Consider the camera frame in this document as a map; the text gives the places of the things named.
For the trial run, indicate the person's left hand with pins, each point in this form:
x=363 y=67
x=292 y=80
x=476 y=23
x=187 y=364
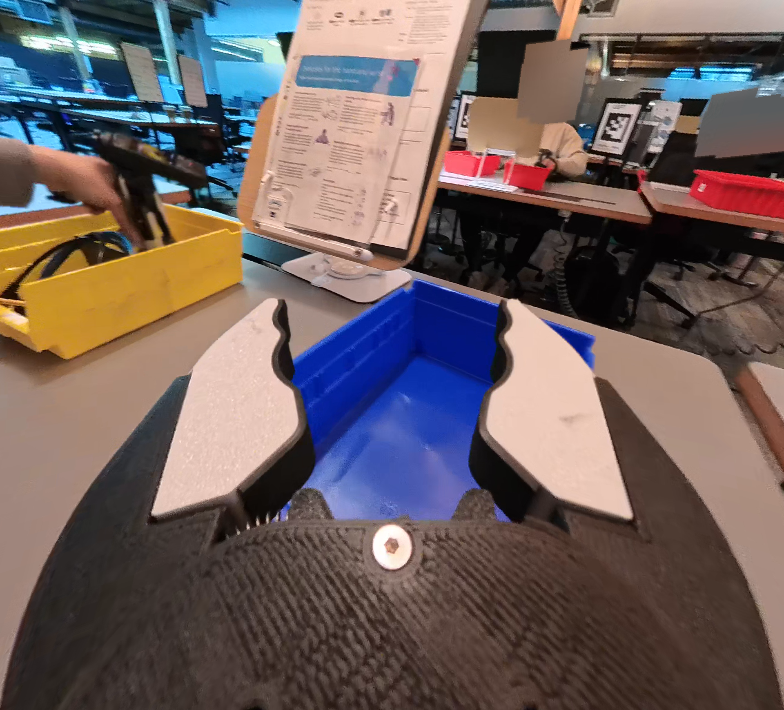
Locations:
x=79 y=180

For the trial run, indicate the red plastic bin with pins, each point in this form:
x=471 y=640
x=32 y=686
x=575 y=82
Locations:
x=735 y=192
x=468 y=164
x=527 y=176

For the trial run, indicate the plain printed instruction sheet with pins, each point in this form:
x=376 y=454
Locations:
x=392 y=6

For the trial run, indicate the instruction sheet on stand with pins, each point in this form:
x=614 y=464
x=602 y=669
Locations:
x=422 y=171

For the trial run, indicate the blue plastic bin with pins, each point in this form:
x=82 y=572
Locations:
x=398 y=416

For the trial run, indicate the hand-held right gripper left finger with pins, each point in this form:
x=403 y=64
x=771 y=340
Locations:
x=226 y=410

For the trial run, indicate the grey table with wooden edge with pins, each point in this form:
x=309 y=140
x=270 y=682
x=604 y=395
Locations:
x=765 y=385

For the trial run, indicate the yellow plastic bin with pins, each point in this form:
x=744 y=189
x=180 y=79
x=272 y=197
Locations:
x=122 y=293

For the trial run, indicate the instruction sheet with blue banner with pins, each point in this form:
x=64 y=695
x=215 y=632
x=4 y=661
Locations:
x=337 y=159

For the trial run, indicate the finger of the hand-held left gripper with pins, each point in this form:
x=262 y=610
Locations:
x=162 y=220
x=139 y=220

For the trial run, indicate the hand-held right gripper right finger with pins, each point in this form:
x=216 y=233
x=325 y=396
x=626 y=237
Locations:
x=551 y=416

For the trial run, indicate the checkered marker board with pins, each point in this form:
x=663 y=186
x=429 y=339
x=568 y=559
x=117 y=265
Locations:
x=617 y=128

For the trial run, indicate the brown notice board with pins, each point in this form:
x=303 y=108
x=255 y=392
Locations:
x=193 y=80
x=142 y=73

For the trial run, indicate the black backpack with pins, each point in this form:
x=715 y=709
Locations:
x=597 y=284

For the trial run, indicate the grey desk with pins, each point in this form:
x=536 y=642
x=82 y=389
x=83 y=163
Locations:
x=92 y=416

